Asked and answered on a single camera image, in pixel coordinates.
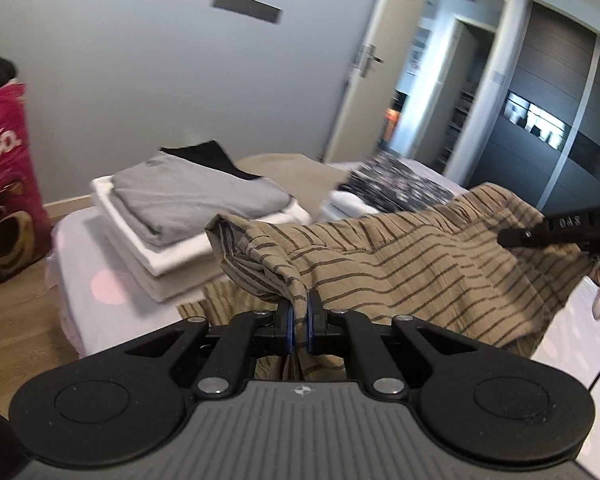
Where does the grey folded garment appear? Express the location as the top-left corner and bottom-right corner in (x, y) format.
(111, 152), (296, 248)

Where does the pink dotted duvet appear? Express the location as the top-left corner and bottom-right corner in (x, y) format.
(45, 160), (600, 480)

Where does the metal door handle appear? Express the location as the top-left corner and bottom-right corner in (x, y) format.
(355, 44), (385, 78)

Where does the white door frame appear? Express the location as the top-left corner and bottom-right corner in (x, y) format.
(420, 0), (531, 181)

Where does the dark wall vent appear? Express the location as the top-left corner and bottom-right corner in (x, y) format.
(211, 0), (285, 25)

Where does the white door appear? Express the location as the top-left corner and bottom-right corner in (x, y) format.
(322, 0), (433, 166)

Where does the black folded garment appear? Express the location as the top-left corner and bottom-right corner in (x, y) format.
(159, 141), (263, 182)

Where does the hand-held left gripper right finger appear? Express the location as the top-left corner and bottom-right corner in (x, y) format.
(306, 290), (476, 400)

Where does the dark patterned folded garment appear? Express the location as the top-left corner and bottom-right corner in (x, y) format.
(340, 152), (458, 213)

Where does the stack of white towels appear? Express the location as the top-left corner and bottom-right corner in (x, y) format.
(90, 176), (313, 305)

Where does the dark grey wardrobe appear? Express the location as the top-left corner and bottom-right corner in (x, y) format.
(467, 0), (600, 221)

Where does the beige folded cloth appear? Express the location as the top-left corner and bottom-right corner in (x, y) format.
(235, 152), (353, 226)

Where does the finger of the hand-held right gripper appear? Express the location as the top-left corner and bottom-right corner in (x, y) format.
(497, 220), (553, 250)

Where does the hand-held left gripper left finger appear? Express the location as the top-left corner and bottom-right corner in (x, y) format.
(125, 294), (297, 400)

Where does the olive striped shirt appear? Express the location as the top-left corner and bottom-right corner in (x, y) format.
(205, 184), (597, 381)

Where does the pink printed bag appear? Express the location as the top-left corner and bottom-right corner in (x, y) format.
(0, 82), (56, 286)

